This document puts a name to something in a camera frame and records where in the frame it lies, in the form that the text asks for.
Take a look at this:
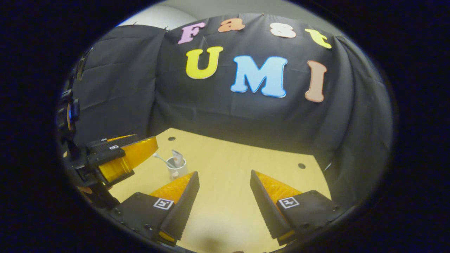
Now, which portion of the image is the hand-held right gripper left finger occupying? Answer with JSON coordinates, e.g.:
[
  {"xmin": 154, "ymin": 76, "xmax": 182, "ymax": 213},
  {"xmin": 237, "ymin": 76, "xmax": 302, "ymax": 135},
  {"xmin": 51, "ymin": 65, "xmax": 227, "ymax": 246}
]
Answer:
[{"xmin": 109, "ymin": 171, "xmax": 200, "ymax": 246}]

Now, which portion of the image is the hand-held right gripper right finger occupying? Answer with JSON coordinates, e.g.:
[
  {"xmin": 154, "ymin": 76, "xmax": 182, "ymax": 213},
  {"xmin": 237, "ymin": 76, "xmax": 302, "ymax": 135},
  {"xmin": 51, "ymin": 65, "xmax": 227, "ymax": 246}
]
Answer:
[{"xmin": 250, "ymin": 170, "xmax": 347, "ymax": 246}]

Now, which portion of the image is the pale green toothbrush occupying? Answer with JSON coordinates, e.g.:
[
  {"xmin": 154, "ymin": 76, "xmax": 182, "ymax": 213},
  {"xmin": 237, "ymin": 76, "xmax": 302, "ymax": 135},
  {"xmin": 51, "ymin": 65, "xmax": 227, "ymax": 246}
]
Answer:
[{"xmin": 152, "ymin": 153, "xmax": 176, "ymax": 169}]

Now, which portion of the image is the white cup with wooden handle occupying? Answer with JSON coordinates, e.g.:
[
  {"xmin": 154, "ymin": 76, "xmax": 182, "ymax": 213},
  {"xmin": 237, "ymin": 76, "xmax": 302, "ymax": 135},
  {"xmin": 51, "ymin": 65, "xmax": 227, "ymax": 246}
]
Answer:
[{"xmin": 166, "ymin": 157, "xmax": 188, "ymax": 181}]

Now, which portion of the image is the white toothpaste tube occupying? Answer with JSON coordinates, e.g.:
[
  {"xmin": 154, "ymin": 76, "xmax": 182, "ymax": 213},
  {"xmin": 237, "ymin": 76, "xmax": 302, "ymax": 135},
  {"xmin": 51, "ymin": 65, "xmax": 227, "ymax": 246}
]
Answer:
[{"xmin": 171, "ymin": 149, "xmax": 184, "ymax": 168}]

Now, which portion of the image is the light wooden desktop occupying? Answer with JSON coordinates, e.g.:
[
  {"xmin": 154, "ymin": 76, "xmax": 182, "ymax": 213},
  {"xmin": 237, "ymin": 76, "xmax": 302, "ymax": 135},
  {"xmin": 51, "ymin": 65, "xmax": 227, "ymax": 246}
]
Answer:
[{"xmin": 107, "ymin": 128, "xmax": 333, "ymax": 253}]

